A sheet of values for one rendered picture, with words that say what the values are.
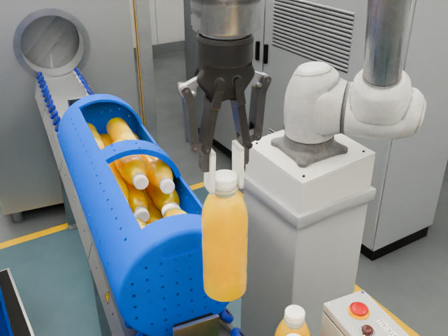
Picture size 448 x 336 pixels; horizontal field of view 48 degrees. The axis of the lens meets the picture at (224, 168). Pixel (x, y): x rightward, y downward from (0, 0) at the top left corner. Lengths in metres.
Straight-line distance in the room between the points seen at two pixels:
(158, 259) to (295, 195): 0.59
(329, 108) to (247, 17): 0.86
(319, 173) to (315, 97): 0.22
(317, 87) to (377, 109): 0.17
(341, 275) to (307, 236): 0.29
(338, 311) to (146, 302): 0.39
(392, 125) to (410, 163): 1.37
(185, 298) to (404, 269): 2.04
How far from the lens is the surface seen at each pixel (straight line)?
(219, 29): 0.64
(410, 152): 2.79
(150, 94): 2.42
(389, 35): 1.31
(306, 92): 1.47
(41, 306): 2.81
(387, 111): 1.43
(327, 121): 1.49
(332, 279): 1.81
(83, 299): 2.79
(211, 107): 0.70
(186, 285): 1.12
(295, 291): 1.70
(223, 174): 0.77
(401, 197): 2.92
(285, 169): 1.53
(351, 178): 1.61
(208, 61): 0.67
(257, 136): 0.75
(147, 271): 1.06
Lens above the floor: 1.83
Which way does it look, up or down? 28 degrees down
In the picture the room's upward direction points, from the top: straight up
